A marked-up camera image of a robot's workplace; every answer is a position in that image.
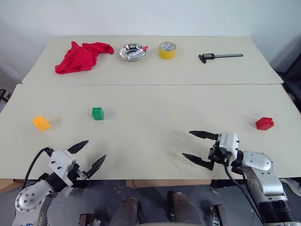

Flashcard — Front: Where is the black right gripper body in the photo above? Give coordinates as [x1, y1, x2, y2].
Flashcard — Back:
[207, 140, 233, 167]

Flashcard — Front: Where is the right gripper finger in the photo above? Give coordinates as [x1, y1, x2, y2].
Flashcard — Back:
[189, 130, 220, 141]
[182, 153, 214, 171]

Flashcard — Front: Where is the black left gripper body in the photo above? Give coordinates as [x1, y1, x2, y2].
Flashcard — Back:
[70, 162, 92, 188]

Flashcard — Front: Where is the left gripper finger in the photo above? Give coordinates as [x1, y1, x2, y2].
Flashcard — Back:
[67, 140, 89, 154]
[84, 154, 107, 180]

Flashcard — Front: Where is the green toy brick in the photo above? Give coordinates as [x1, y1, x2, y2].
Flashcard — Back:
[91, 107, 105, 121]

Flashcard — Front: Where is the orange toy brick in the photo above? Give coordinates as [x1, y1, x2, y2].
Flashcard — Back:
[32, 115, 52, 132]

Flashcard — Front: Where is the dark rounded shape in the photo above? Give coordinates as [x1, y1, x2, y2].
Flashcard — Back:
[110, 197, 142, 226]
[166, 191, 203, 226]

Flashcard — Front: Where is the red toy brick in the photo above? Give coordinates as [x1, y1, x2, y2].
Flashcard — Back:
[255, 117, 275, 130]

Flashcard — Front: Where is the black digital caliper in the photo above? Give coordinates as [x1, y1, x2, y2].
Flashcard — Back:
[198, 53, 244, 64]

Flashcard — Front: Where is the red cloth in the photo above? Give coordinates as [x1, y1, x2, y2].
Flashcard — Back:
[55, 41, 115, 75]

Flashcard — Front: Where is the yellow tape roll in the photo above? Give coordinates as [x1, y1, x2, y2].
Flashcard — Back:
[158, 41, 178, 60]

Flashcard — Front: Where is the dark equipment beside table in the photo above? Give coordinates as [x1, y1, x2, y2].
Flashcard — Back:
[274, 35, 301, 111]

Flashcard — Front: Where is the white red-capped marker pen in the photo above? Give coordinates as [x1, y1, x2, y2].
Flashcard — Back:
[126, 45, 149, 59]

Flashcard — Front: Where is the shiny metal bowl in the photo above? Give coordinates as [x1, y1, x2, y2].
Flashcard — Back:
[119, 43, 148, 63]

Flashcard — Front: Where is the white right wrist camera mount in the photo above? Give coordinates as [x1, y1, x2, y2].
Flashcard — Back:
[217, 132, 239, 158]

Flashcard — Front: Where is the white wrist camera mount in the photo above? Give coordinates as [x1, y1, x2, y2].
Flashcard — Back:
[217, 132, 239, 158]
[48, 150, 77, 187]

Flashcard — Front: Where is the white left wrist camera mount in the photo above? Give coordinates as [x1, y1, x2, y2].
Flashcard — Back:
[48, 150, 77, 187]

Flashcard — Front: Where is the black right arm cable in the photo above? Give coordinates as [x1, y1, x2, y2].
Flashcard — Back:
[224, 164, 264, 223]

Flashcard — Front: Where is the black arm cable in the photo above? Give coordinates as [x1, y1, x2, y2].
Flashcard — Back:
[224, 164, 264, 223]
[22, 146, 54, 189]

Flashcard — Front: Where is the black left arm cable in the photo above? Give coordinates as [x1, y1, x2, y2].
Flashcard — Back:
[22, 146, 54, 189]

